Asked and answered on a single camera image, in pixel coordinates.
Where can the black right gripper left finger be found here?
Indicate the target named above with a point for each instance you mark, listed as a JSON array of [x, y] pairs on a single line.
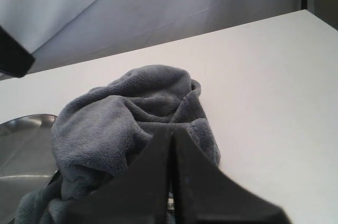
[[139, 195]]

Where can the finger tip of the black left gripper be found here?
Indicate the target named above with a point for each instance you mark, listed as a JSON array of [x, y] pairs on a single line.
[[15, 61]]

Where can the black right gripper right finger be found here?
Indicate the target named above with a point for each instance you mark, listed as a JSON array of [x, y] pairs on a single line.
[[203, 194]]

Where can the blue-grey fleece towel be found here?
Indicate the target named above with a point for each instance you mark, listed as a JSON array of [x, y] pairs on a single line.
[[97, 136]]

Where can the grey backdrop cloth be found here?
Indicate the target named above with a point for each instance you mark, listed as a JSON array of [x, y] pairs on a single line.
[[63, 32]]

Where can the round stainless steel plate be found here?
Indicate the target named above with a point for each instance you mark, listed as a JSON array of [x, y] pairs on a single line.
[[27, 162]]

